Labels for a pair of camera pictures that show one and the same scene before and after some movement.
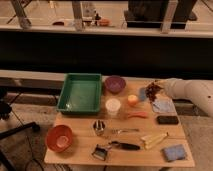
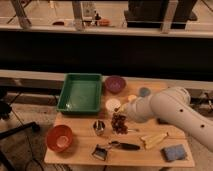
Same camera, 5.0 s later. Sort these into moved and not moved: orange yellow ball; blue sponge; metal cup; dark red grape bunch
Moved: dark red grape bunch
Not moved: blue sponge; metal cup; orange yellow ball
